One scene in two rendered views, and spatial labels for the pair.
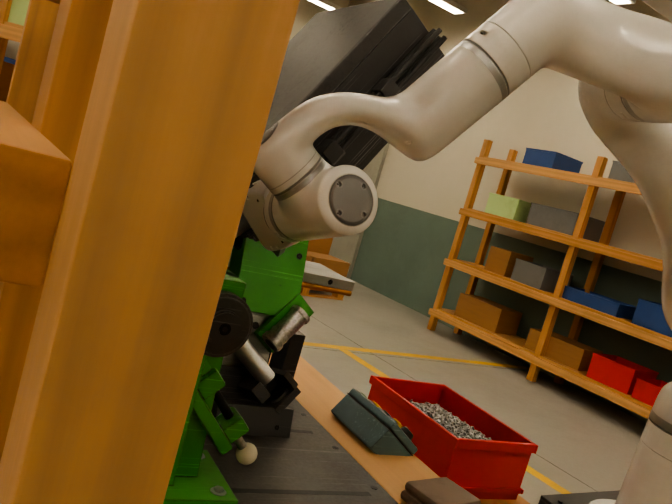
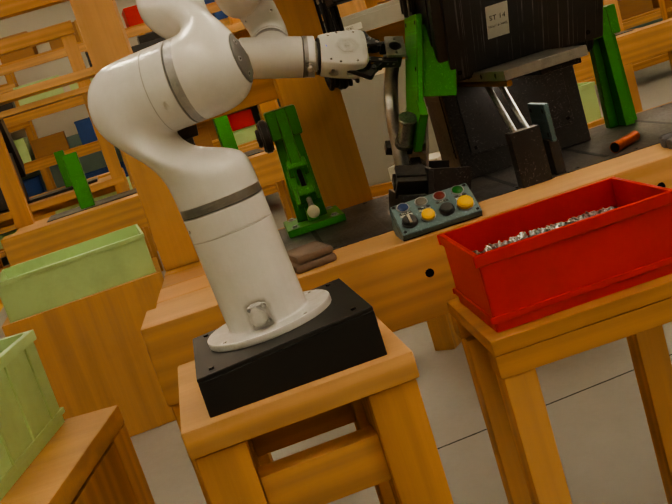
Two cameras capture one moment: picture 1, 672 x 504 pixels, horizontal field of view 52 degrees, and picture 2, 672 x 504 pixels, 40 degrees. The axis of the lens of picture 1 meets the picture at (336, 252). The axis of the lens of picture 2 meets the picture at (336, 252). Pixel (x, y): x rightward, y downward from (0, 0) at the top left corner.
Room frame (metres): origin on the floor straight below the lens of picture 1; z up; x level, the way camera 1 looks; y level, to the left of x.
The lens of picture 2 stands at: (1.70, -1.71, 1.25)
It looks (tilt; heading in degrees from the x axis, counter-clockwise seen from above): 12 degrees down; 115
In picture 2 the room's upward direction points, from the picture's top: 17 degrees counter-clockwise
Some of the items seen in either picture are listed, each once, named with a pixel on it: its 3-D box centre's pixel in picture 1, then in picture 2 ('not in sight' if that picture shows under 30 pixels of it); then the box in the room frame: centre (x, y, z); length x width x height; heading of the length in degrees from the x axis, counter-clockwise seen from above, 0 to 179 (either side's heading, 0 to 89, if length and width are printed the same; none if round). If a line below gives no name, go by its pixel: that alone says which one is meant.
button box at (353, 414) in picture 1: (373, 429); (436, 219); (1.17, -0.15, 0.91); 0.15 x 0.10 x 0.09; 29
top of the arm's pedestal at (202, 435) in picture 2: not in sight; (287, 371); (1.03, -0.59, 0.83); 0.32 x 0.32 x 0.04; 33
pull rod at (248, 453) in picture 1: (239, 442); (310, 204); (0.84, 0.05, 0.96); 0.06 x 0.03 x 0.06; 119
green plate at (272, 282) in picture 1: (267, 247); (428, 64); (1.16, 0.11, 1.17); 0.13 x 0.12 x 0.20; 29
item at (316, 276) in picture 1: (248, 261); (512, 68); (1.31, 0.16, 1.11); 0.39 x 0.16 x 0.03; 119
